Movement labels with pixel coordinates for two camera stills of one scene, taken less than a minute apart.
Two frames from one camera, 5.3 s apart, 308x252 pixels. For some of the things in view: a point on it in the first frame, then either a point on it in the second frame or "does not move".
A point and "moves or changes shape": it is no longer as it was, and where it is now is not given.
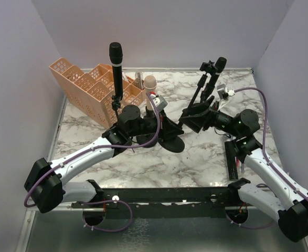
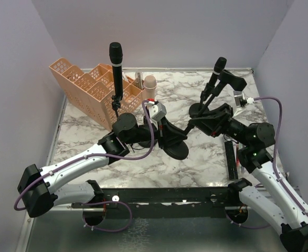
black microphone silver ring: x=116 y=55 does not move
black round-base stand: x=145 y=139 does not move
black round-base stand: x=205 y=93 moves or changes shape
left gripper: x=161 y=126 does not move
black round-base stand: x=174 y=143 → x=194 y=111
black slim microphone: x=220 y=65 does not move
